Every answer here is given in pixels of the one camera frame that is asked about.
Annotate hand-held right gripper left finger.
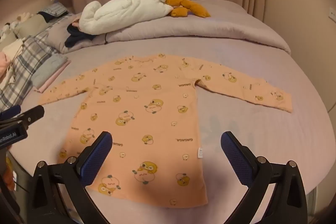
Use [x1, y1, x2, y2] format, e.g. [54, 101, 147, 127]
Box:
[28, 131, 113, 224]

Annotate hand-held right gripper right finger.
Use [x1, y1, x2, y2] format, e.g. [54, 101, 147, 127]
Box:
[220, 131, 307, 224]

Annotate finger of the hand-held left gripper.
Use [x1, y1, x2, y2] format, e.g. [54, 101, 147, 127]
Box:
[0, 105, 45, 130]
[0, 105, 21, 121]

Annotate peach printed long-sleeve shirt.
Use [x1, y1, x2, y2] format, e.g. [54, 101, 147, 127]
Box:
[39, 54, 293, 206]

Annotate lilac bed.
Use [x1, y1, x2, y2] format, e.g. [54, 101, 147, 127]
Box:
[8, 40, 334, 224]

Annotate folded pink cloth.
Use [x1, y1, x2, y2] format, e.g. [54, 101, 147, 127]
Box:
[34, 60, 72, 93]

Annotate pink garment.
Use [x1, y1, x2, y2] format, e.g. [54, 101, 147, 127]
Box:
[0, 52, 11, 77]

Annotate folded grey-blue cloth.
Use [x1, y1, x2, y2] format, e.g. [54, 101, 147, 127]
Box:
[31, 53, 69, 88]

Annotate plaid pillow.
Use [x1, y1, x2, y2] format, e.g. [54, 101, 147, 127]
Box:
[0, 30, 61, 111]

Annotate cream garment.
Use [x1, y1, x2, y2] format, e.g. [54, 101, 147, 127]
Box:
[0, 38, 24, 59]

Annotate lilac pillow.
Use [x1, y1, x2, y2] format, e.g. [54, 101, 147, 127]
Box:
[46, 15, 105, 54]

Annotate navy garment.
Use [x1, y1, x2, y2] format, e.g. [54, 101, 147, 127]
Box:
[65, 24, 96, 47]

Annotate beige bolster pillow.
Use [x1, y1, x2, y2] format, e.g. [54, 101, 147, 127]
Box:
[13, 14, 50, 38]

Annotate small plush toys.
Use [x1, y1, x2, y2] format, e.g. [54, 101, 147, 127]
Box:
[16, 12, 30, 24]

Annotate dark cloth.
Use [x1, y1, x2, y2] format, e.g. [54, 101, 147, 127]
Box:
[38, 12, 57, 22]

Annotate striped pillow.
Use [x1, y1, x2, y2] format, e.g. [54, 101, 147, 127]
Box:
[38, 2, 69, 17]

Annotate lilac duvet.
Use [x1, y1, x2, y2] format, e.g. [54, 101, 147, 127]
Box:
[105, 0, 291, 55]

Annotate white plush goose toy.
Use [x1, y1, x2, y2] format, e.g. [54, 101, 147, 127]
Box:
[78, 0, 211, 35]

